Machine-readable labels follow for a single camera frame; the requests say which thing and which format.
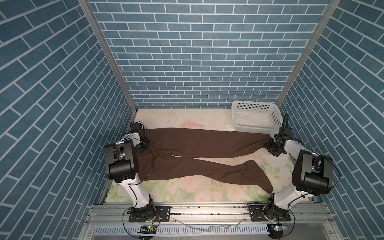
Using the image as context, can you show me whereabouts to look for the brown trousers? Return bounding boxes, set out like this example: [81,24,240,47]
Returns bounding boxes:
[138,128,273,194]

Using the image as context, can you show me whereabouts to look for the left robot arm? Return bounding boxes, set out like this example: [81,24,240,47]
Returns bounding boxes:
[105,132,157,222]

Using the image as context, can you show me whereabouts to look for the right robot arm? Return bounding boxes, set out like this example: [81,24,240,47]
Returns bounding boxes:
[264,136,334,221]

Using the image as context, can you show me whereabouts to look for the white perforated plastic basket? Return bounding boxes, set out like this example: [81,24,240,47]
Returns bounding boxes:
[231,101,283,136]

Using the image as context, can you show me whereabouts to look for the left green circuit board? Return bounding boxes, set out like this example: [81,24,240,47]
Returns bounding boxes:
[138,226,158,236]

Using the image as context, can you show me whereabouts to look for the green circuit board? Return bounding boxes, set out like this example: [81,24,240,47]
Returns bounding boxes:
[138,226,158,236]
[267,224,284,240]

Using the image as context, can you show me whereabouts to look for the right green circuit board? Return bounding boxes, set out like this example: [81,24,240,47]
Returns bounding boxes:
[267,224,284,240]

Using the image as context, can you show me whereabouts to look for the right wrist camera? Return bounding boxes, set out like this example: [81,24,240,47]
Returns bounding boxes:
[280,127,293,136]

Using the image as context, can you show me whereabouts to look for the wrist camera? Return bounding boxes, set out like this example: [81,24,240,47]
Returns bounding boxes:
[129,122,146,133]
[280,127,293,136]

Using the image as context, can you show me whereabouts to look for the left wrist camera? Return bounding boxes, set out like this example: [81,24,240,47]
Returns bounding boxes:
[129,122,146,133]

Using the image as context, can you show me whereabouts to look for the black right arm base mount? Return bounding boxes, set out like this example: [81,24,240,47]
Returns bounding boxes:
[246,203,291,222]

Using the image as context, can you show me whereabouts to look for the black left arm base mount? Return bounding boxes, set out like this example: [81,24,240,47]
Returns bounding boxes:
[128,206,171,223]

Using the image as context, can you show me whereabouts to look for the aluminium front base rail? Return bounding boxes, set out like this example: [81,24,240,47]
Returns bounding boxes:
[80,202,342,240]

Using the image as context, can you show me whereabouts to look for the white slotted cable duct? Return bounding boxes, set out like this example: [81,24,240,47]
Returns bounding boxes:
[94,224,269,237]

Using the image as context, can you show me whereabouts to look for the aluminium left corner post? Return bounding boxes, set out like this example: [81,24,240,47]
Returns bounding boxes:
[78,0,138,115]

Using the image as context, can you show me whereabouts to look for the aluminium corner post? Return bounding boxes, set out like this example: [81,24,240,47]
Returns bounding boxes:
[275,0,341,107]
[78,0,138,115]

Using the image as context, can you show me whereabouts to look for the grey loose cable on rail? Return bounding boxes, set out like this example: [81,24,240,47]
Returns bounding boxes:
[172,216,247,232]

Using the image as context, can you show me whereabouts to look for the aluminium right corner post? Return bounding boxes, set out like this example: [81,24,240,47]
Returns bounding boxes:
[275,0,341,107]

